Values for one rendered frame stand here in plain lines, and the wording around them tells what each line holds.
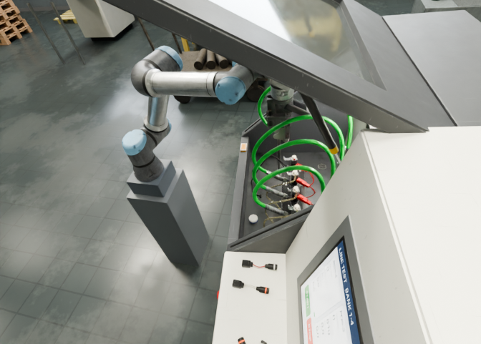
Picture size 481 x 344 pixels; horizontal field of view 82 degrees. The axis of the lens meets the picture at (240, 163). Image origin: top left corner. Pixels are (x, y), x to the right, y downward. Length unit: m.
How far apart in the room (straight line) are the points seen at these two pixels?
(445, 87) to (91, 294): 2.29
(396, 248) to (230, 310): 0.65
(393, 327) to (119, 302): 1.98
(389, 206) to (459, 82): 0.50
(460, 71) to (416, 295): 0.67
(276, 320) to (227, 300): 0.16
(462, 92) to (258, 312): 0.82
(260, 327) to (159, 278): 1.35
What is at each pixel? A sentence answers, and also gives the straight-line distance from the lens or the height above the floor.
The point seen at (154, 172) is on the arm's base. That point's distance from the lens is 1.45.
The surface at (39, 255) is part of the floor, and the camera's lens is 2.81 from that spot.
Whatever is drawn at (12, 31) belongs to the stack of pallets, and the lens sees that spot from 7.90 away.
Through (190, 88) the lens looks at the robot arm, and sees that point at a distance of 0.89.
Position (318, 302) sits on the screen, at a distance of 0.70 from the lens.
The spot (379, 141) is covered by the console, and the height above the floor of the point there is 1.55.
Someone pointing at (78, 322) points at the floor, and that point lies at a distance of 2.36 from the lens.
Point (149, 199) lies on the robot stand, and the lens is 1.53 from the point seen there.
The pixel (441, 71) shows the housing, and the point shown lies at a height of 1.50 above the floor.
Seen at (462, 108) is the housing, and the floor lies 1.50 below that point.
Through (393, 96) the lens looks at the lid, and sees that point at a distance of 0.64.
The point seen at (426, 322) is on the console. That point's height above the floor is 1.55.
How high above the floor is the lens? 1.92
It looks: 46 degrees down
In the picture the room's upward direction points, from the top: 9 degrees counter-clockwise
